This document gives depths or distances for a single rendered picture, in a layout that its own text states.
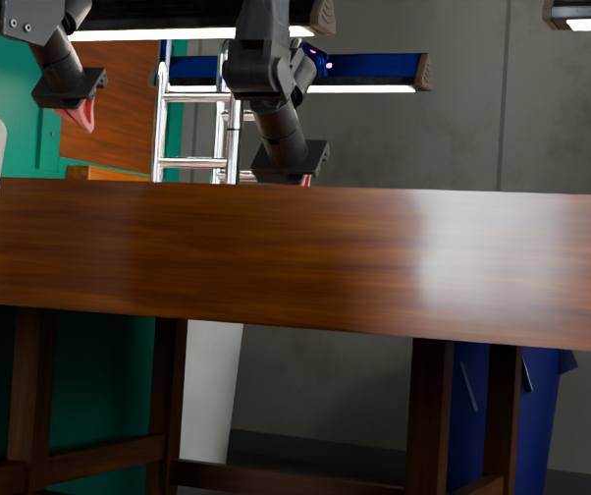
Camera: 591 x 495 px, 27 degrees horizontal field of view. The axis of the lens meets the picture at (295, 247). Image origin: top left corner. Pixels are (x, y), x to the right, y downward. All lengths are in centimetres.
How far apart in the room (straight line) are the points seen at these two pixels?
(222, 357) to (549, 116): 133
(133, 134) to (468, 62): 159
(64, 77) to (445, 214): 63
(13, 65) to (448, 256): 130
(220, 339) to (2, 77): 167
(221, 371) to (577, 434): 116
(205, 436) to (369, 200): 253
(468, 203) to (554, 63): 266
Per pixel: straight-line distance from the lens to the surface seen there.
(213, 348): 399
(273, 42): 165
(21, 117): 262
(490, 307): 152
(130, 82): 300
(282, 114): 169
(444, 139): 424
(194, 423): 400
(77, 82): 187
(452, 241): 153
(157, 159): 225
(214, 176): 247
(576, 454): 409
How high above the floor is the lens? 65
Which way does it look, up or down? 1 degrees up
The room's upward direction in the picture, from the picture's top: 4 degrees clockwise
